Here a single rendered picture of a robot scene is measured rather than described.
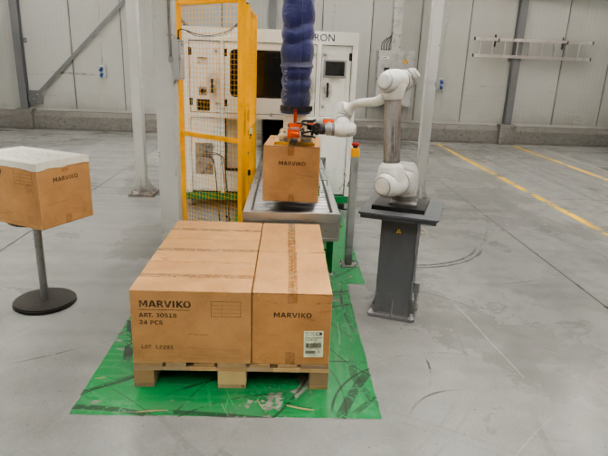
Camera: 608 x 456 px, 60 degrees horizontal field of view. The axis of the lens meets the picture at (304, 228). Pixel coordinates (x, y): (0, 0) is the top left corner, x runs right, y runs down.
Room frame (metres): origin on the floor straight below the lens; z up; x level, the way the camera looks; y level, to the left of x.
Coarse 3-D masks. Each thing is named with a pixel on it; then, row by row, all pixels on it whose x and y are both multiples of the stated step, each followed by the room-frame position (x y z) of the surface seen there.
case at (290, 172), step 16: (272, 144) 3.75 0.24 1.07; (288, 144) 3.78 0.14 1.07; (272, 160) 3.70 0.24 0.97; (288, 160) 3.70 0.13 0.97; (304, 160) 3.69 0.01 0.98; (272, 176) 3.70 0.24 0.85; (288, 176) 3.69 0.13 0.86; (304, 176) 3.69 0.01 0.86; (272, 192) 3.69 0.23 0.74; (288, 192) 3.69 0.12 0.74; (304, 192) 3.69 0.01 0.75
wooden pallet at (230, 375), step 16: (144, 368) 2.36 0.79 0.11; (160, 368) 2.37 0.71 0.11; (176, 368) 2.37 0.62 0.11; (192, 368) 2.37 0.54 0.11; (208, 368) 2.38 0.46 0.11; (224, 368) 2.38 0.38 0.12; (240, 368) 2.38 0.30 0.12; (256, 368) 2.38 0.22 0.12; (272, 368) 2.39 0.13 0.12; (288, 368) 2.39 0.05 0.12; (304, 368) 2.39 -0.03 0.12; (320, 368) 2.40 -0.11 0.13; (144, 384) 2.36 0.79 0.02; (224, 384) 2.38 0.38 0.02; (240, 384) 2.38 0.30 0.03; (320, 384) 2.40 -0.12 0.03
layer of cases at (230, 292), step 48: (192, 240) 3.14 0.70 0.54; (240, 240) 3.18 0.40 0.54; (288, 240) 3.21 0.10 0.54; (144, 288) 2.39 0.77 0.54; (192, 288) 2.41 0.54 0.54; (240, 288) 2.43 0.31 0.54; (288, 288) 2.46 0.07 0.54; (144, 336) 2.37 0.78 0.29; (192, 336) 2.37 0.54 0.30; (240, 336) 2.38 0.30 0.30; (288, 336) 2.39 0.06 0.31
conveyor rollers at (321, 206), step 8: (320, 184) 4.94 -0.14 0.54; (320, 192) 4.58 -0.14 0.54; (256, 200) 4.20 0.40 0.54; (320, 200) 4.31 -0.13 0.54; (256, 208) 3.94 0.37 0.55; (264, 208) 3.94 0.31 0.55; (272, 208) 3.95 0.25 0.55; (280, 208) 3.96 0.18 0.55; (288, 208) 3.97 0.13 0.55; (296, 208) 4.03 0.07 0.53; (304, 208) 4.03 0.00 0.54; (312, 208) 4.04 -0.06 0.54; (320, 208) 4.04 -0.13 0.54
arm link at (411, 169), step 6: (402, 162) 3.36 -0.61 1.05; (408, 162) 3.35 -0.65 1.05; (408, 168) 3.31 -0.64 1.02; (414, 168) 3.33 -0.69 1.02; (408, 174) 3.28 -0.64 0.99; (414, 174) 3.32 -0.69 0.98; (414, 180) 3.31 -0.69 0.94; (414, 186) 3.32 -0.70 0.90; (408, 192) 3.29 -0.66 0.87; (414, 192) 3.33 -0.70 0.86
